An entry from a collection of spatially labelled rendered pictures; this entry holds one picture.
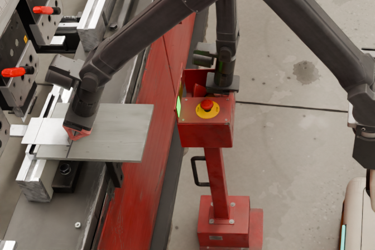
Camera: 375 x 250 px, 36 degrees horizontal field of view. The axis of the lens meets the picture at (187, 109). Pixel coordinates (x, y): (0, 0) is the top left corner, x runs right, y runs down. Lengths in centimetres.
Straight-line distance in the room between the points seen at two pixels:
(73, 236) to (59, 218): 7
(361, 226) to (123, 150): 100
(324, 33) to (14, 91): 66
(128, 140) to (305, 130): 141
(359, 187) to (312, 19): 125
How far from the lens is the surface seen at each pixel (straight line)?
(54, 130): 148
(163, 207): 241
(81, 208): 147
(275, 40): 311
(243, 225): 225
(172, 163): 254
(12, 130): 152
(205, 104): 170
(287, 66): 296
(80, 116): 135
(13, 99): 127
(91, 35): 181
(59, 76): 128
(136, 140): 139
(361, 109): 109
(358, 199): 213
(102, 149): 140
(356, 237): 205
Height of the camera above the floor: 205
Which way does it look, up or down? 47 degrees down
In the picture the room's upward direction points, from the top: 10 degrees counter-clockwise
